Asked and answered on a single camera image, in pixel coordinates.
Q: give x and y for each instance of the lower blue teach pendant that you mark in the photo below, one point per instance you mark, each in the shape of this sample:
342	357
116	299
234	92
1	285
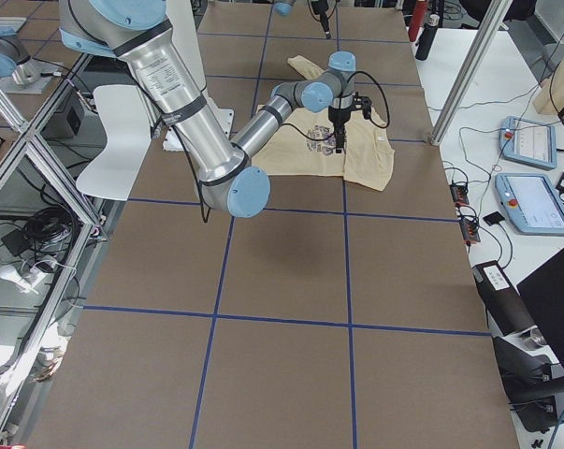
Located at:
531	203

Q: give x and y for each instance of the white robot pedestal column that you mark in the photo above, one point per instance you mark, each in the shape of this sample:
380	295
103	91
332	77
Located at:
197	18

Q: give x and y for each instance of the blue teach pendant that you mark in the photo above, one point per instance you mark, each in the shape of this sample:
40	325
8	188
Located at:
528	142
531	203

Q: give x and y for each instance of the black computer monitor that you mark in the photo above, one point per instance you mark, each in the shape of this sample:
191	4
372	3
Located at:
542	292

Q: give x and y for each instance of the beige long sleeve shirt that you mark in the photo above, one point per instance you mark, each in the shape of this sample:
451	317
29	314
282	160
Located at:
305	144

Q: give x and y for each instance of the white plastic chair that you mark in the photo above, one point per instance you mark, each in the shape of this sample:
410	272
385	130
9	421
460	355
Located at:
113	172

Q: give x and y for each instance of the brown cylinder device with label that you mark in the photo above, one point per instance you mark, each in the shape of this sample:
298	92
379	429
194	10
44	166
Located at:
506	312

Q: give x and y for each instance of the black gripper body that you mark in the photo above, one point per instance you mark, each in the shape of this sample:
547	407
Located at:
321	9
338	116

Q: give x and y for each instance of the orange circuit board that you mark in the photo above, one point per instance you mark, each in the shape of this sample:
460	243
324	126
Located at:
469	229
459	193

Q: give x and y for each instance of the black water bottle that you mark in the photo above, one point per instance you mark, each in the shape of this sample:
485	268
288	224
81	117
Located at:
427	37

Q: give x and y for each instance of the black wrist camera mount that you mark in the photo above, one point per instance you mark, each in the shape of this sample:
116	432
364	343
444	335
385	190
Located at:
363	104

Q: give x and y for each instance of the aluminium frame post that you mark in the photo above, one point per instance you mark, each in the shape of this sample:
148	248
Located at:
484	37

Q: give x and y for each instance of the lower orange circuit board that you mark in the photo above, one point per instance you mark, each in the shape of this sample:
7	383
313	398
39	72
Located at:
469	229

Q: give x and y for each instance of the upper blue teach pendant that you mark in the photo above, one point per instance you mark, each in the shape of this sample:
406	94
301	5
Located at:
528	142

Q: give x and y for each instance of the red water bottle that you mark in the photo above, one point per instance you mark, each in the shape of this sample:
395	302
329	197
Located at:
418	15

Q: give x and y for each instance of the upper orange circuit board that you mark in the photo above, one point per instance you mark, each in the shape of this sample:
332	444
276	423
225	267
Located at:
459	193

